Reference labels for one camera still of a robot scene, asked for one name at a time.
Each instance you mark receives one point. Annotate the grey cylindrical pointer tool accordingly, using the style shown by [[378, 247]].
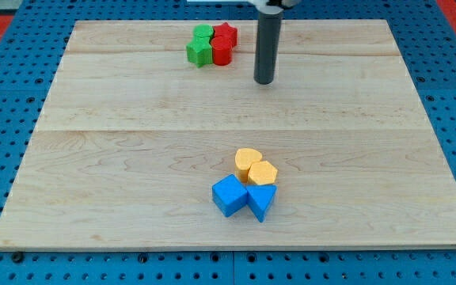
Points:
[[267, 43]]

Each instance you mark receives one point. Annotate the blue cube block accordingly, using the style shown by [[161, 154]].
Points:
[[229, 195]]

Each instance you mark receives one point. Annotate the green star block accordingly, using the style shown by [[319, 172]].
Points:
[[199, 52]]

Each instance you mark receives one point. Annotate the blue triangle block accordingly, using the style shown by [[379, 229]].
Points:
[[260, 199]]

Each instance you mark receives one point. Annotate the light wooden board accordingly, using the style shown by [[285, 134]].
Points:
[[132, 137]]

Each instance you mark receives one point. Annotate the red cylinder block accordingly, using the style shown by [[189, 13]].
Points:
[[221, 50]]

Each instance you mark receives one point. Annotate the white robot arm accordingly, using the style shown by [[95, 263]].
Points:
[[283, 4]]

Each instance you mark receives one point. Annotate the green cylinder block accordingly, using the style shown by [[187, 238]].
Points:
[[203, 32]]

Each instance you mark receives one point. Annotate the yellow hexagon block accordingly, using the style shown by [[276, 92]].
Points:
[[262, 173]]

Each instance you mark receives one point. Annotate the yellow heart block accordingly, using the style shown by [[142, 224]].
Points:
[[243, 160]]

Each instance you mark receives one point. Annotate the red star block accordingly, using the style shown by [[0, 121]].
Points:
[[225, 30]]

